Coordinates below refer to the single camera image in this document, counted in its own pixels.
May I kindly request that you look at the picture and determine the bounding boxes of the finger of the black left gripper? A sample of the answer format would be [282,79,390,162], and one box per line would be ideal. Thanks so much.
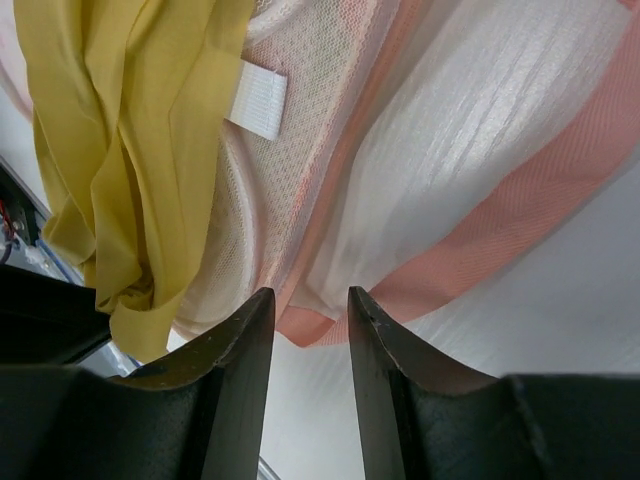
[1,265,111,365]

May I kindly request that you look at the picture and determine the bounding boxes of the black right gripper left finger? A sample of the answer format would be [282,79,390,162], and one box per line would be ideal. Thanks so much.
[1,288,275,479]

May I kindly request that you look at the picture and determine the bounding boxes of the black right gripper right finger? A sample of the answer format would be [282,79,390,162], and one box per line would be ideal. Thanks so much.
[348,287,639,479]

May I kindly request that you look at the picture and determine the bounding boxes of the yellow bra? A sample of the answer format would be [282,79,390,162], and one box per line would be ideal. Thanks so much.
[14,1,254,363]

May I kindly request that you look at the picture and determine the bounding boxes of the floral mesh laundry bag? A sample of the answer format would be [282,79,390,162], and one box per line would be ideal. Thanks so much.
[0,0,640,350]

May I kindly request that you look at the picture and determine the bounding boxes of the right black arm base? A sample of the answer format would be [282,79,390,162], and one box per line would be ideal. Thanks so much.
[1,158,46,246]

